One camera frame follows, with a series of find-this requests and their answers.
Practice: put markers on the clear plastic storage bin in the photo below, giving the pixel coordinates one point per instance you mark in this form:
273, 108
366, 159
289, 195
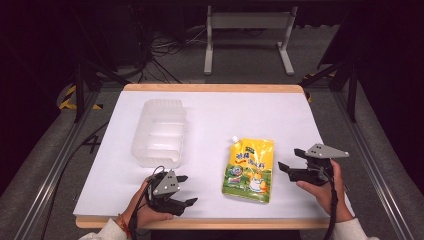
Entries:
160, 133

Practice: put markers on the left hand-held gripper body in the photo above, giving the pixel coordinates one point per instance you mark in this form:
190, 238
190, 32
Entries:
164, 186

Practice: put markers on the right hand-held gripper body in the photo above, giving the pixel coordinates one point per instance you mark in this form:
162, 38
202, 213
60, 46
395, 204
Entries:
318, 163

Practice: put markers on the yellow black hazard tape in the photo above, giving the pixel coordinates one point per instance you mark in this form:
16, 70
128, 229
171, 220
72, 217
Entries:
75, 100

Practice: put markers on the person's right hand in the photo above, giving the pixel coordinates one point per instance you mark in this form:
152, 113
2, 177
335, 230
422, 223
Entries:
325, 196

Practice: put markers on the person's left hand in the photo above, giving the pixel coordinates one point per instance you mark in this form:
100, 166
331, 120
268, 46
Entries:
146, 208

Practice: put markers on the black tripod stand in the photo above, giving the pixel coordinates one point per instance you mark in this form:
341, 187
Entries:
340, 80
93, 73

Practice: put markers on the yellow spouted refill pouch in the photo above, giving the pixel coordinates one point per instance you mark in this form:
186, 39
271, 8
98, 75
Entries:
248, 170

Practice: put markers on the white table mat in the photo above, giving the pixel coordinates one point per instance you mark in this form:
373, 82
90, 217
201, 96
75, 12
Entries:
213, 146

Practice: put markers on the grey metal stand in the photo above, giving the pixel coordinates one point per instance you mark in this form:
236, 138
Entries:
250, 36

